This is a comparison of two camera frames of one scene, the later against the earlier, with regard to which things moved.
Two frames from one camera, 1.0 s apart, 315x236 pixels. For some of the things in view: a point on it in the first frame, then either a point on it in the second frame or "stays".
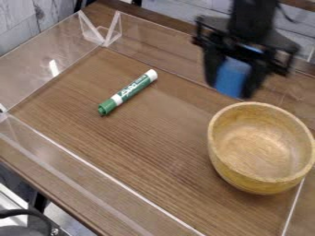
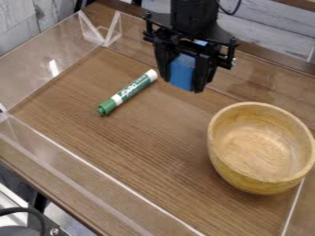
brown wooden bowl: (260, 147) stays
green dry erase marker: (107, 104) stays
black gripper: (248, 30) → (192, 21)
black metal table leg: (39, 202) stays
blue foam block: (232, 76) → (182, 67)
